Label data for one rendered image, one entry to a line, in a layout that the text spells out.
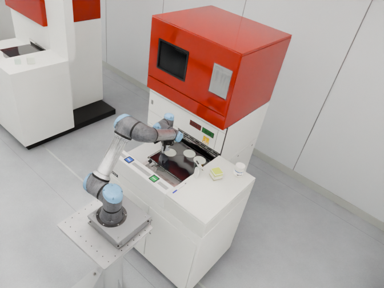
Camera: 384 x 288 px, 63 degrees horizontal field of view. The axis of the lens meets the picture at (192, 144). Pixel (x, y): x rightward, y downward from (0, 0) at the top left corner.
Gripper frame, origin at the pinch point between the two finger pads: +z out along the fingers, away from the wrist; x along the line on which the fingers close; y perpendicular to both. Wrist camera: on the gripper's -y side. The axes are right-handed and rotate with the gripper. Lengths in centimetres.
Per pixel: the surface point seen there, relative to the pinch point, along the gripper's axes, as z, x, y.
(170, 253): 50, -59, -6
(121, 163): -2.0, -10.1, -34.1
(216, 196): -5, -58, 21
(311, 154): 48, 22, 191
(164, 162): 1.3, -11.1, -1.4
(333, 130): 9, 14, 195
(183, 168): 1.3, -20.0, 11.2
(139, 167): -4.3, -18.6, -22.6
